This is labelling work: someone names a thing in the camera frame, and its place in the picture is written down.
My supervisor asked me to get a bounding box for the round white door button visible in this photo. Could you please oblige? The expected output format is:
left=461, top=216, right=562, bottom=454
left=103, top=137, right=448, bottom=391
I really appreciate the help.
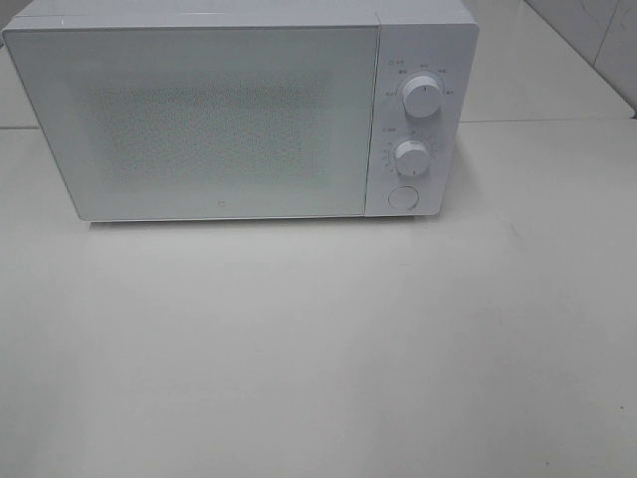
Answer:
left=388, top=186, right=419, bottom=211

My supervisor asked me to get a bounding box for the white timer knob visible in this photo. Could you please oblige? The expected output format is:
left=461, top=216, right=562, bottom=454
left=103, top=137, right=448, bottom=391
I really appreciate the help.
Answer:
left=393, top=140, right=432, bottom=177

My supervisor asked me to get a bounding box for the white microwave door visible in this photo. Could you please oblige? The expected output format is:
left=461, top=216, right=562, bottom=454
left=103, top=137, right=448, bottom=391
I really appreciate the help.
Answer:
left=6, top=26, right=378, bottom=221

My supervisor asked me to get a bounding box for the upper white power knob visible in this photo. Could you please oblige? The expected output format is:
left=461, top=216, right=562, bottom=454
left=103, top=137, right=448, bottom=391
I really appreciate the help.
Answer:
left=399, top=72, right=443, bottom=119

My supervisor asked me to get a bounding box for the white microwave oven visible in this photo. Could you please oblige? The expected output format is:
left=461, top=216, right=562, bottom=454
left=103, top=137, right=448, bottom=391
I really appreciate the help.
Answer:
left=2, top=1, right=479, bottom=220

